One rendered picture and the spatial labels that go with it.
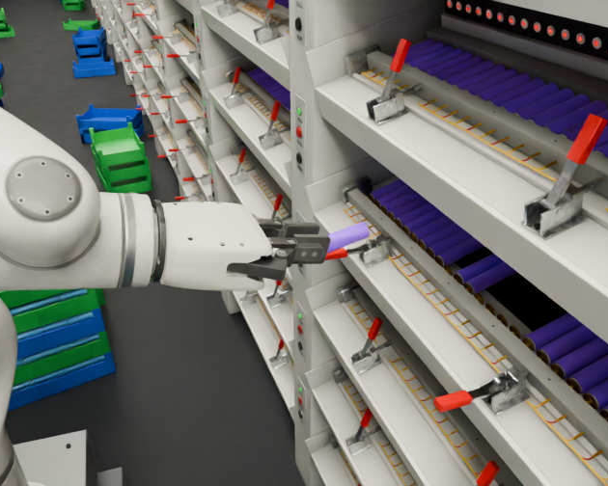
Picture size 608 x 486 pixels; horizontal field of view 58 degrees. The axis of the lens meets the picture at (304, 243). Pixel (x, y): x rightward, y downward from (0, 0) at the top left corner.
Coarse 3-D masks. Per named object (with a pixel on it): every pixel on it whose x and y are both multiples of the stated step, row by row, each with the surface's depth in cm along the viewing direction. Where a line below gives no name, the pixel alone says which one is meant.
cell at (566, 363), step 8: (592, 344) 54; (600, 344) 54; (576, 352) 54; (584, 352) 54; (592, 352) 53; (600, 352) 53; (560, 360) 54; (568, 360) 53; (576, 360) 53; (584, 360) 53; (592, 360) 53; (568, 368) 53; (576, 368) 53; (568, 376) 53
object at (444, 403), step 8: (496, 384) 53; (456, 392) 51; (464, 392) 52; (472, 392) 52; (480, 392) 52; (488, 392) 52; (496, 392) 52; (440, 400) 50; (448, 400) 51; (456, 400) 51; (464, 400) 51; (472, 400) 51; (440, 408) 50; (448, 408) 50
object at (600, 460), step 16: (352, 208) 84; (368, 224) 80; (432, 288) 67; (448, 304) 64; (464, 320) 62; (480, 336) 60; (496, 352) 58; (528, 384) 54; (560, 416) 51; (576, 432) 49; (592, 448) 48
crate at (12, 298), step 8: (0, 296) 132; (8, 296) 133; (16, 296) 134; (24, 296) 135; (32, 296) 136; (40, 296) 137; (48, 296) 138; (8, 304) 134; (16, 304) 135; (24, 304) 136
